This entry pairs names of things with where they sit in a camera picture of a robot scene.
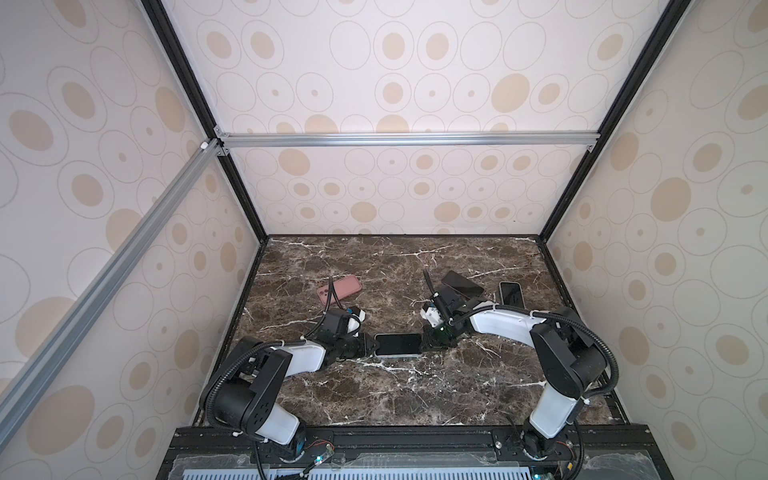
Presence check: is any pink phone case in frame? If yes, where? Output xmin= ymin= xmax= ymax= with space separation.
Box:
xmin=317 ymin=275 xmax=362 ymax=305

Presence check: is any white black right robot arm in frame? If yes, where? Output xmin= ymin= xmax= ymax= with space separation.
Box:
xmin=420 ymin=288 xmax=619 ymax=440

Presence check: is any black phone purple edge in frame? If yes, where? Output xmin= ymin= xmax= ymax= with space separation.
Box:
xmin=441 ymin=270 xmax=484 ymax=298

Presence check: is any aluminium rail back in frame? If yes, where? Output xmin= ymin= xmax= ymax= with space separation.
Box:
xmin=222 ymin=130 xmax=600 ymax=148

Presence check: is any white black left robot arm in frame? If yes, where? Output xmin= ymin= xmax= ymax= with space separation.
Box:
xmin=200 ymin=306 xmax=377 ymax=456

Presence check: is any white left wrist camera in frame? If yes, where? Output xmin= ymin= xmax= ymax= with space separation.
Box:
xmin=347 ymin=306 xmax=366 ymax=336

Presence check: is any aluminium rail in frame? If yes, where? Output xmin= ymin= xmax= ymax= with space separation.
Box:
xmin=1 ymin=138 xmax=222 ymax=448
xmin=222 ymin=130 xmax=600 ymax=148

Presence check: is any aluminium rail left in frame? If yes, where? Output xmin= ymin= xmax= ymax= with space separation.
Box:
xmin=1 ymin=138 xmax=222 ymax=448

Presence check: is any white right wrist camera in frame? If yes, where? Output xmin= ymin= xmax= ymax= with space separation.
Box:
xmin=420 ymin=304 xmax=443 ymax=328

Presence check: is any black corner frame post left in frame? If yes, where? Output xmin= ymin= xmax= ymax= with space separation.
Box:
xmin=140 ymin=0 xmax=269 ymax=243

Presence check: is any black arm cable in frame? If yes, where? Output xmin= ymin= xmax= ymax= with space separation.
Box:
xmin=200 ymin=275 xmax=349 ymax=433
xmin=421 ymin=268 xmax=620 ymax=397

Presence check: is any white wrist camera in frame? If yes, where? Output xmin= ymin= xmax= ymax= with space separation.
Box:
xmin=347 ymin=306 xmax=366 ymax=336
xmin=420 ymin=304 xmax=443 ymax=328

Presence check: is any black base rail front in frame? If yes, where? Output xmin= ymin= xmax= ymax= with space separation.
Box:
xmin=158 ymin=424 xmax=672 ymax=479

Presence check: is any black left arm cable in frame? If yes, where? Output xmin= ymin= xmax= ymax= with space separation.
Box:
xmin=200 ymin=275 xmax=349 ymax=433

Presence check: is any black corner frame post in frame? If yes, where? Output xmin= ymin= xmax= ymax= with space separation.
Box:
xmin=538 ymin=0 xmax=691 ymax=244
xmin=140 ymin=0 xmax=269 ymax=243

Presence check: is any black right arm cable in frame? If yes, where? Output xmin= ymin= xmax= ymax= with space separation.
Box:
xmin=421 ymin=268 xmax=620 ymax=397

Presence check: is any black corner frame post right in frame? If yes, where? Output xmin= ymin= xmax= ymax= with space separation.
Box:
xmin=538 ymin=0 xmax=691 ymax=244

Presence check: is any black phone white edge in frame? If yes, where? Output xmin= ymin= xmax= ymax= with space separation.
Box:
xmin=374 ymin=333 xmax=423 ymax=358

